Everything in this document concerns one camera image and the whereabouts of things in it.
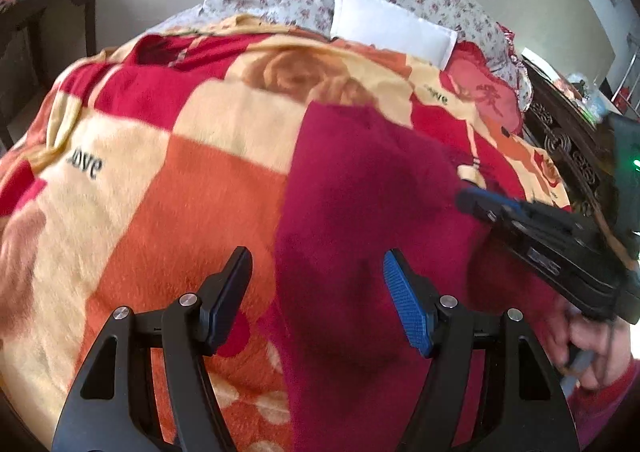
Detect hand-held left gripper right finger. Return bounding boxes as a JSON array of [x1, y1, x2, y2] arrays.
[[382, 248, 581, 452]]

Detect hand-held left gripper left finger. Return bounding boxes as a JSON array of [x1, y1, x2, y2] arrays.
[[51, 246, 253, 452]]

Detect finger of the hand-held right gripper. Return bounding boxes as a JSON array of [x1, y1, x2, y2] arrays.
[[456, 187, 596, 249]]

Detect maroon fleece garment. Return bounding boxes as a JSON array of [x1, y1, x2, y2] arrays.
[[272, 102, 576, 452]]

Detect person's right forearm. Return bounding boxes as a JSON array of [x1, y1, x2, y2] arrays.
[[565, 357, 640, 452]]

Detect person's right hand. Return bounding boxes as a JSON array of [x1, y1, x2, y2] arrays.
[[565, 308, 636, 390]]

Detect red heart cushion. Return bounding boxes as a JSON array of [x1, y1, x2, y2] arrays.
[[445, 42, 526, 127]]

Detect colourful clutter pile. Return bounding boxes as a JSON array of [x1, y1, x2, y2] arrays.
[[552, 72, 613, 125]]

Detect red orange printed blanket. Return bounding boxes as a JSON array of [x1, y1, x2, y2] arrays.
[[0, 14, 573, 452]]

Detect red patterned cloth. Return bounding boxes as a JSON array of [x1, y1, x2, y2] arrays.
[[495, 24, 522, 63]]

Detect metal rack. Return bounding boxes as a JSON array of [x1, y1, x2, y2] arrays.
[[612, 32, 640, 112]]

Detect white pillow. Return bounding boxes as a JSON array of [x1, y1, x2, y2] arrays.
[[330, 0, 458, 70]]

